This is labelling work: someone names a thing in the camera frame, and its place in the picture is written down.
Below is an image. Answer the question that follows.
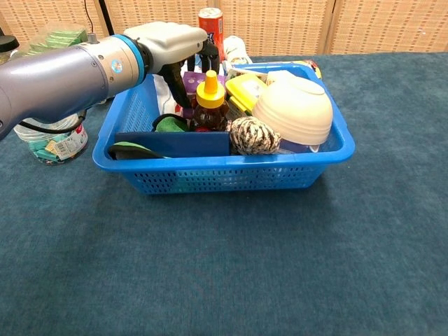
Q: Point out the thin black hanging cable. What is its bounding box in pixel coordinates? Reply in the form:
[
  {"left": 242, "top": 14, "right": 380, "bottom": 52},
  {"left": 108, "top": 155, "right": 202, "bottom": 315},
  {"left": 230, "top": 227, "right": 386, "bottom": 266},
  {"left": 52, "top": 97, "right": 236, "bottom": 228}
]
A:
[{"left": 83, "top": 0, "right": 97, "bottom": 35}]

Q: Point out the bamboo folding screen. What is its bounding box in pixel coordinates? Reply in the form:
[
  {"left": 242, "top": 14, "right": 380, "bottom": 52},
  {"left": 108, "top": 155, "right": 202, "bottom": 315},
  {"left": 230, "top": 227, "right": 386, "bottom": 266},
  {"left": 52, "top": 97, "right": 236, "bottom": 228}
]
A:
[{"left": 0, "top": 0, "right": 448, "bottom": 57}]

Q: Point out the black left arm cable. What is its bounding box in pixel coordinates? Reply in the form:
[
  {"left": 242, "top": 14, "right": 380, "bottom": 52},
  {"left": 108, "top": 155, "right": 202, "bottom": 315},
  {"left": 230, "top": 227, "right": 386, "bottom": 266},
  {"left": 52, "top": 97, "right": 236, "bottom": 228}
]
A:
[{"left": 19, "top": 111, "right": 88, "bottom": 134}]

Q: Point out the glass jar black lid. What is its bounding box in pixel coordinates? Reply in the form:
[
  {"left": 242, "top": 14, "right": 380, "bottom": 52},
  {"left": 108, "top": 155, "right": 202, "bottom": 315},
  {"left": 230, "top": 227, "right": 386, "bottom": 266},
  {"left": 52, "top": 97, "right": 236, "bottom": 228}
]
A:
[{"left": 0, "top": 34, "right": 20, "bottom": 66}]

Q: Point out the red drink can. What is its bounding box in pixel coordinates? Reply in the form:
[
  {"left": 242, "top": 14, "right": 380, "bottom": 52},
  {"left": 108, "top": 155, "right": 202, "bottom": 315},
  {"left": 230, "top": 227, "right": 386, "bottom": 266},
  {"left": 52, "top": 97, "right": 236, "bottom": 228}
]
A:
[{"left": 198, "top": 7, "right": 225, "bottom": 62}]

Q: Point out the clear box of green tea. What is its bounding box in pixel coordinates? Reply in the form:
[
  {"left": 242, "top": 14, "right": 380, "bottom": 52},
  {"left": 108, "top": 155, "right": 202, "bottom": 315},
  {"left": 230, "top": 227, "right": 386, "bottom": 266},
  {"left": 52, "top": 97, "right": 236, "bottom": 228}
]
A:
[{"left": 20, "top": 28, "right": 88, "bottom": 57}]

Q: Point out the yellow plastic case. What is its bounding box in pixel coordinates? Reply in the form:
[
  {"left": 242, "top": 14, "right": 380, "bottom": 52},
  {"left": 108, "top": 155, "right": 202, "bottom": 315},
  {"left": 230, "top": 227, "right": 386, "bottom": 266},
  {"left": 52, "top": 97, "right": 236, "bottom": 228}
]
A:
[{"left": 225, "top": 73, "right": 270, "bottom": 122}]

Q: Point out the cream ribbed bowl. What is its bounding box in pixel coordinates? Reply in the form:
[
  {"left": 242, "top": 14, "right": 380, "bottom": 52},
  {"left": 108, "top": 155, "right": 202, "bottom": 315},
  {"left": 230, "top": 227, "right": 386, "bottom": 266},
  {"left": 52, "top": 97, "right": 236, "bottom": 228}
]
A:
[{"left": 252, "top": 69, "right": 335, "bottom": 146}]

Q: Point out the purple small box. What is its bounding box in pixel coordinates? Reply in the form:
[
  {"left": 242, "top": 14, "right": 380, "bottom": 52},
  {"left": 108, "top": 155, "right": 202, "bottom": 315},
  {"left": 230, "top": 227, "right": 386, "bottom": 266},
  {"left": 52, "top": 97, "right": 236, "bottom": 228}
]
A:
[{"left": 181, "top": 71, "right": 211, "bottom": 120}]

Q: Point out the honey bear bottle yellow cap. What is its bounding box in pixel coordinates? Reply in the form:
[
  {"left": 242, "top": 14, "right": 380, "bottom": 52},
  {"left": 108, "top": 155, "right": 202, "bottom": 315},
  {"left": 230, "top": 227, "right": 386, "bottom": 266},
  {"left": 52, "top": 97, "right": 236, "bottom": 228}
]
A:
[{"left": 190, "top": 69, "right": 230, "bottom": 133}]

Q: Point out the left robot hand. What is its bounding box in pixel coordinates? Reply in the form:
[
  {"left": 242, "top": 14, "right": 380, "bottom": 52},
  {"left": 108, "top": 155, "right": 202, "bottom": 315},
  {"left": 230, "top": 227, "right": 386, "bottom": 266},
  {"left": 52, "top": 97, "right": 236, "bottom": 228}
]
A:
[{"left": 122, "top": 21, "right": 221, "bottom": 109}]

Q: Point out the long dark blue box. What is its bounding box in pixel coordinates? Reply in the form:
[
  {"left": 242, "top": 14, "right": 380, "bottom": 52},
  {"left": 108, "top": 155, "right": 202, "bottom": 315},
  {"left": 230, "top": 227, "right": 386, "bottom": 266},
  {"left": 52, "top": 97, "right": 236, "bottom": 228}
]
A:
[{"left": 113, "top": 131, "right": 231, "bottom": 158}]

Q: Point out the flat green black pad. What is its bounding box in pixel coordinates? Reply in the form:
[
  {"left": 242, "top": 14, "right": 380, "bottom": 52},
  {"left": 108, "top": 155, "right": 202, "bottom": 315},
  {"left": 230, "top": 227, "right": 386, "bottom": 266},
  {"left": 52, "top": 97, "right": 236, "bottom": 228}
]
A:
[{"left": 107, "top": 141, "right": 171, "bottom": 161}]

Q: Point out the clear jar of binder clips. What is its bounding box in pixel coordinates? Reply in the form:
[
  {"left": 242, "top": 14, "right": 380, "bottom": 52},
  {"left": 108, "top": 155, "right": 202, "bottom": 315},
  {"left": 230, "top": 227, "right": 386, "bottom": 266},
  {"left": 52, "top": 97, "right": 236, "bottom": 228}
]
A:
[{"left": 13, "top": 113, "right": 89, "bottom": 166}]

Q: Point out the striped twine ball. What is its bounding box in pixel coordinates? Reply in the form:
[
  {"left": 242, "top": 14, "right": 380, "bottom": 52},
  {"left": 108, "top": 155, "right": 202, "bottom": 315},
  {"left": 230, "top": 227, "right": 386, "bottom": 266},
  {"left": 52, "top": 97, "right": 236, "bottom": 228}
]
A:
[{"left": 225, "top": 117, "right": 283, "bottom": 157}]

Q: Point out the blue plastic basket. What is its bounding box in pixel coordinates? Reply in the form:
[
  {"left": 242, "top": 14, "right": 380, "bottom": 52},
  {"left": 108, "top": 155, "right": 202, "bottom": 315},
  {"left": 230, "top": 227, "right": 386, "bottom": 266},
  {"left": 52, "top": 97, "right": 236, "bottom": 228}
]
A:
[{"left": 92, "top": 62, "right": 356, "bottom": 196}]

